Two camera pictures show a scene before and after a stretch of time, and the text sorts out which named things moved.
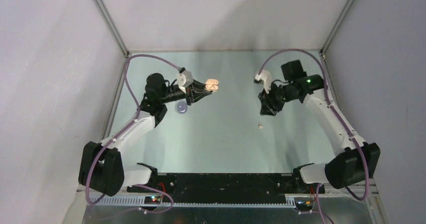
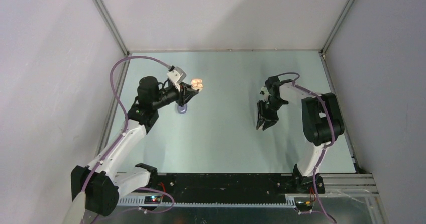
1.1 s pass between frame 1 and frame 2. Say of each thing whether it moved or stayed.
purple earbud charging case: stayed
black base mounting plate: stayed
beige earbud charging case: moved
